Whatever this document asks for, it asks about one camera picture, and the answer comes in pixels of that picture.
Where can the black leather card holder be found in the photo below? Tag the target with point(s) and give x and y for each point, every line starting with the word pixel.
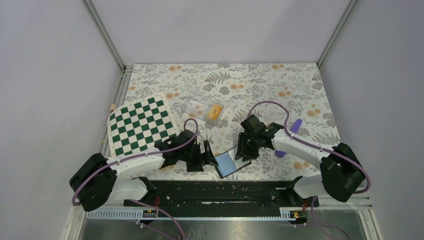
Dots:
pixel 238 161

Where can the green white checkered board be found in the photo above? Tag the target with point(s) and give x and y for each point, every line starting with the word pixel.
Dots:
pixel 137 126

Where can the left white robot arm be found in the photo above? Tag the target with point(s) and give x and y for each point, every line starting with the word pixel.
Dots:
pixel 103 180

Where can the clear plastic box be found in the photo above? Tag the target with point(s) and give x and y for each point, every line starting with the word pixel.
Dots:
pixel 197 106

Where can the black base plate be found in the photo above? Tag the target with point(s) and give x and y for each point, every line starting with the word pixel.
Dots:
pixel 177 193

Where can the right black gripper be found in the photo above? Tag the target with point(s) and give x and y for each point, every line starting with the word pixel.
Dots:
pixel 241 148

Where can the white slotted cable duct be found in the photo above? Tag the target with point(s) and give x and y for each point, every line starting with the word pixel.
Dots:
pixel 202 212

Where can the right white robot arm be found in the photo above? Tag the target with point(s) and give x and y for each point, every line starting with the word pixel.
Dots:
pixel 340 171

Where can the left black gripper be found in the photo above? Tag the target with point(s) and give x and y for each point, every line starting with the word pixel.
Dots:
pixel 196 166

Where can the floral table mat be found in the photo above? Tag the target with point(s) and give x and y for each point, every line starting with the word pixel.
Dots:
pixel 272 91

